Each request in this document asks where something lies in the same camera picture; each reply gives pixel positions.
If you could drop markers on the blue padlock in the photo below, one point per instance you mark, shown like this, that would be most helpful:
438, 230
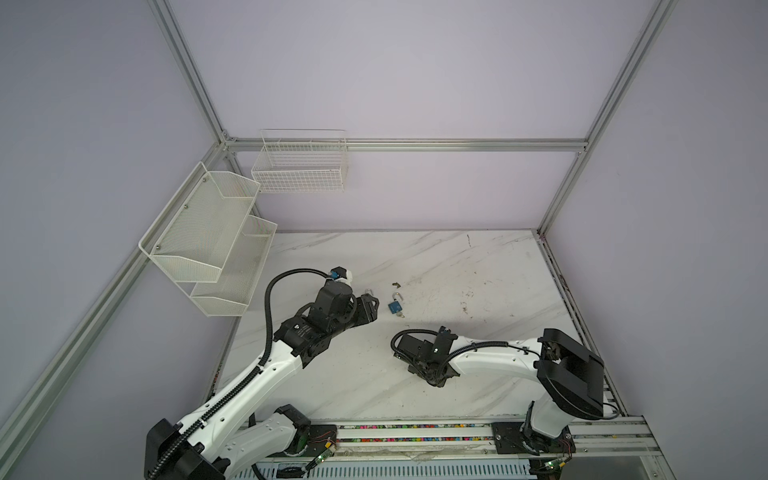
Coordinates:
395, 306

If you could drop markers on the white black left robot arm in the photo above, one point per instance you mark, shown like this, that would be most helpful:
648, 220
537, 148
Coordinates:
252, 390

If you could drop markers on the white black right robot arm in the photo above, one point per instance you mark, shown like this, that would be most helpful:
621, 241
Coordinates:
571, 375

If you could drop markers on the white wire basket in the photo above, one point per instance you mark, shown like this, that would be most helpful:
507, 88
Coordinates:
302, 161

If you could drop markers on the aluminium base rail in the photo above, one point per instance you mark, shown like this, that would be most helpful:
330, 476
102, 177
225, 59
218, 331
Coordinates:
469, 448

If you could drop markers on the white mesh two-tier shelf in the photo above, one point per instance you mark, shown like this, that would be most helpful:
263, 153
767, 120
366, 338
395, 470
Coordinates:
210, 243

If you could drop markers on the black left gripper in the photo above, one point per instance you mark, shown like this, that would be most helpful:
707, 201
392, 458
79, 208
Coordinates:
366, 312

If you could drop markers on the aluminium cage frame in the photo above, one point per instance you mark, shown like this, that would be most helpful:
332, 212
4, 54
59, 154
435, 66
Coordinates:
31, 414

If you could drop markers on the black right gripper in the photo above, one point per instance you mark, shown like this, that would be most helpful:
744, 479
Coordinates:
434, 382

